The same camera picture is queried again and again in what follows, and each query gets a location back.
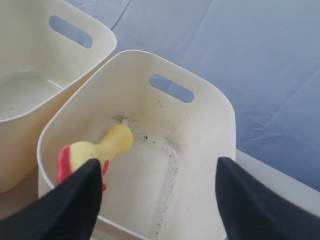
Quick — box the cream bin with O mark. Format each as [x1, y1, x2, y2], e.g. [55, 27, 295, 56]
[0, 0, 117, 192]

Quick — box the cream bin with X mark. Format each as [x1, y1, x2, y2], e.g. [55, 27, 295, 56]
[37, 50, 236, 240]

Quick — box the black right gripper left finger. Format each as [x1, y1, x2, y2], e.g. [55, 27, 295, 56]
[0, 159, 102, 240]

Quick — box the yellow rubber chicken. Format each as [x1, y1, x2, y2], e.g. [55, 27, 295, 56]
[56, 123, 134, 185]

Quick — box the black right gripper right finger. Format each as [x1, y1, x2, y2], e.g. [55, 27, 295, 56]
[215, 157, 320, 240]

